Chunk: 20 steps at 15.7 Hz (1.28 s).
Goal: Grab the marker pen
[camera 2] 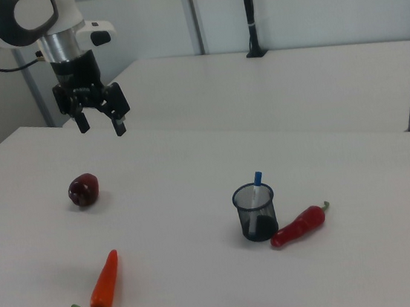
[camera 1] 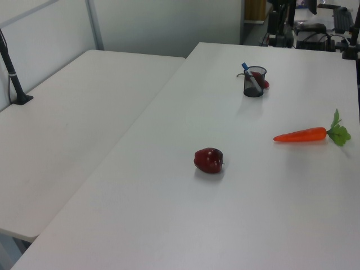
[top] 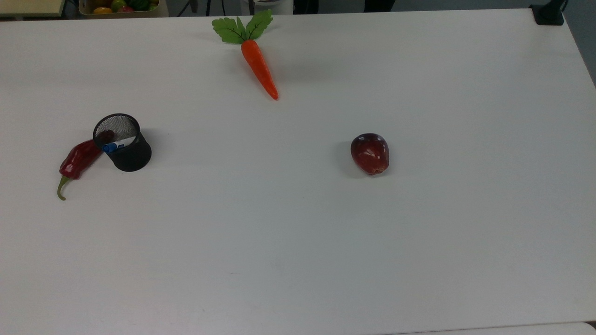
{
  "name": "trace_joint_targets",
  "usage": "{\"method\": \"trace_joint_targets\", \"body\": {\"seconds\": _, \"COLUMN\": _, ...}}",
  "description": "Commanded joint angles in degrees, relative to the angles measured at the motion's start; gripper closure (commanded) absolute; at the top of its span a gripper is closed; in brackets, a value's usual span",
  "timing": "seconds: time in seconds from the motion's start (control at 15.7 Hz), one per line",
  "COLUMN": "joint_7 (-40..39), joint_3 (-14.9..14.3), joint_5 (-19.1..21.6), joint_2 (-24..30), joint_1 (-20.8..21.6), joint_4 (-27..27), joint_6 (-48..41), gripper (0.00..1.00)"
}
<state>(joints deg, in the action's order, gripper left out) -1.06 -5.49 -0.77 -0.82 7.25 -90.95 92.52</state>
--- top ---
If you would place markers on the dark red apple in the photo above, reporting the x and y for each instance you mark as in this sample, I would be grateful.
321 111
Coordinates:
370 153

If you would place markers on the green toy fruit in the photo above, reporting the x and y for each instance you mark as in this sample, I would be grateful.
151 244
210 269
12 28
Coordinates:
118 4

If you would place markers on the black clamp mount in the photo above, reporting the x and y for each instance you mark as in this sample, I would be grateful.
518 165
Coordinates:
548 16

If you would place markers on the yellow toy fruit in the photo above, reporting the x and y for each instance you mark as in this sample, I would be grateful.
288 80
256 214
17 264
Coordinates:
102 10

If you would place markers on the orange carrot with green leaves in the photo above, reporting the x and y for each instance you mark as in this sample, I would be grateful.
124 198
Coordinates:
258 65

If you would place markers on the blue capped white marker pen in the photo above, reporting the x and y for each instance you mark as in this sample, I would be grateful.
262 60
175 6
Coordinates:
116 146

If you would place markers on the beige side table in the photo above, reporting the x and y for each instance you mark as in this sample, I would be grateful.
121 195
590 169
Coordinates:
28 7

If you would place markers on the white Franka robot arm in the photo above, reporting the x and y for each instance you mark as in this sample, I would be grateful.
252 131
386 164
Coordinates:
267 3

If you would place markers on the beige box of toy fruit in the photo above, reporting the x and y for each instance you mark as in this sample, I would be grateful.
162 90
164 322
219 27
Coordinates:
153 11

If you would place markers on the adjacent white table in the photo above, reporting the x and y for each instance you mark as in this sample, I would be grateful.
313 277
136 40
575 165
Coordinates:
512 329

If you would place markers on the black mesh pen cup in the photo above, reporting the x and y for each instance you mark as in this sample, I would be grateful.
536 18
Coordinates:
132 156

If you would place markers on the red chili pepper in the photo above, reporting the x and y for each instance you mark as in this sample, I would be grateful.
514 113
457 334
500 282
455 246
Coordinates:
77 160

